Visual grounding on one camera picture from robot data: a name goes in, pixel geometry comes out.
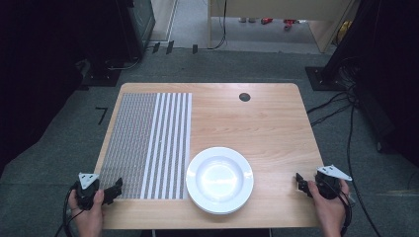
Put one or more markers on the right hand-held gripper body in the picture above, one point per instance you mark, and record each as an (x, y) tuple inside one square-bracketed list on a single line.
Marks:
[(329, 184)]

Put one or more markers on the white plate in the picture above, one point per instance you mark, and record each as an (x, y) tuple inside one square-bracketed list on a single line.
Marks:
[(219, 180)]

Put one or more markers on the person's left hand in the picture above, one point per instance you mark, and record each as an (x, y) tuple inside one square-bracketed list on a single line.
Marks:
[(89, 219)]

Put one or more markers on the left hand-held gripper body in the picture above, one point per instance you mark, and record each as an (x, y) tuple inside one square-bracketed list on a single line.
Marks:
[(86, 192)]

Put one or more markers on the yellow object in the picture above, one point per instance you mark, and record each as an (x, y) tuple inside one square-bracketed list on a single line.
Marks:
[(343, 30)]

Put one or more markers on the person's right hand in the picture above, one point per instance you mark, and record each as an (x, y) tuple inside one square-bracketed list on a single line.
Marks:
[(329, 214)]

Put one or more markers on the dark cabinet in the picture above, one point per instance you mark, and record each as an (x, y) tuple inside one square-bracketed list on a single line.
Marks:
[(135, 26)]

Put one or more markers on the light wooden cabinet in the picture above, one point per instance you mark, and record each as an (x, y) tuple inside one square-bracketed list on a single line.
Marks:
[(280, 10)]

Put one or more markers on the red tool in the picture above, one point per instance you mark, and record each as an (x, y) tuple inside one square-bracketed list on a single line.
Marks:
[(290, 23), (266, 20)]

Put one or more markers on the grey striped placemat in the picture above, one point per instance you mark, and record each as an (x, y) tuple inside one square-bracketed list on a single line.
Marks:
[(141, 144)]

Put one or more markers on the black stand base plate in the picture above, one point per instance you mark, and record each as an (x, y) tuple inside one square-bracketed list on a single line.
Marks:
[(321, 79)]

